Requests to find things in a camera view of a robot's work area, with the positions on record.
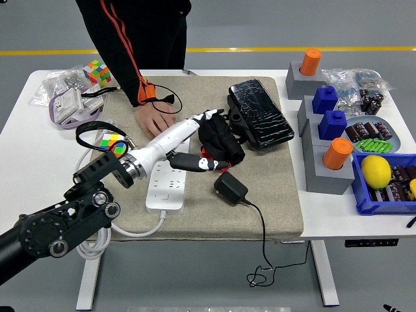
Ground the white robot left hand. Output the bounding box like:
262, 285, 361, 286
138, 109, 231, 178

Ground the person's right hand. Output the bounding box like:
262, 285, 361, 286
135, 102, 176, 137

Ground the white power strip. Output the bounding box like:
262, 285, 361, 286
145, 138, 191, 215

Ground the black plug adapter with cord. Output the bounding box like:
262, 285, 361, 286
213, 171, 311, 289

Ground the colourful puzzle cube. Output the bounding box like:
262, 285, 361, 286
82, 59, 112, 88
99, 132, 127, 155

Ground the black cloth with red lining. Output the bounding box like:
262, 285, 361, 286
198, 112, 246, 173

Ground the black table control panel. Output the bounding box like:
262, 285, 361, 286
344, 239, 400, 248

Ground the white table leg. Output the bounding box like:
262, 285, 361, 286
308, 240, 341, 307
75, 242, 107, 311

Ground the person's torso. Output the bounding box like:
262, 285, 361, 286
97, 0, 192, 71

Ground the clear bag of metal parts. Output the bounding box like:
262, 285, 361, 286
45, 64, 88, 90

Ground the black glossy rectangular case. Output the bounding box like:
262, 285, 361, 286
228, 79, 296, 150

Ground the grey-brown mat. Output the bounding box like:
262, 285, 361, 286
79, 76, 305, 243

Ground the blue plastic bin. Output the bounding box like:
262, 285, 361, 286
351, 152, 416, 216

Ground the purple-rimmed tray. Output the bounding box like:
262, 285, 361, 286
48, 86, 107, 131

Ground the clear bag of white parts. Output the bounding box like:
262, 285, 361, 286
31, 79, 66, 107

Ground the row of black capacitors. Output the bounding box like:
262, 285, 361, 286
370, 165, 416, 204

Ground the grey block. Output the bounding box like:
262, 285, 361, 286
297, 96, 339, 131
285, 60, 326, 100
305, 144, 355, 196
300, 118, 347, 149

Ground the yellow lemon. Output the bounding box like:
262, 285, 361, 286
360, 155, 393, 190

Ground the orange cylinder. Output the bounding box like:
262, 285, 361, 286
322, 137, 354, 172
299, 48, 322, 76

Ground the blue bottle-shaped block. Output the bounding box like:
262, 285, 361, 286
311, 85, 339, 114
317, 110, 348, 140

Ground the pile of green batteries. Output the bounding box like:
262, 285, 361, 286
356, 138, 394, 153

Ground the light blue plate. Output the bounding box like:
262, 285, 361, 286
344, 115, 401, 153

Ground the black capacitor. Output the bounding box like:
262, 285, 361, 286
357, 121, 380, 139
344, 125, 362, 143
373, 121, 393, 141

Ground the clear bag of blue-white parts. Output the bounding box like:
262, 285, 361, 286
321, 68, 363, 116

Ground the heap of black capacitors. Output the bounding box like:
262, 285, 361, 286
359, 88, 385, 115

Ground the clear bag of blue components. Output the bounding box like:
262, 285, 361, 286
352, 68, 391, 90

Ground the black cord loop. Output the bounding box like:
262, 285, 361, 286
151, 84, 183, 114

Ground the white wall socket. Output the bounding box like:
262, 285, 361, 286
53, 88, 85, 124
83, 94, 105, 114

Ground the black mounting bracket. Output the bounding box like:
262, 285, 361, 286
226, 96, 253, 144

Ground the white power strip cable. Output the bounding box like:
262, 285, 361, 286
74, 119, 168, 260

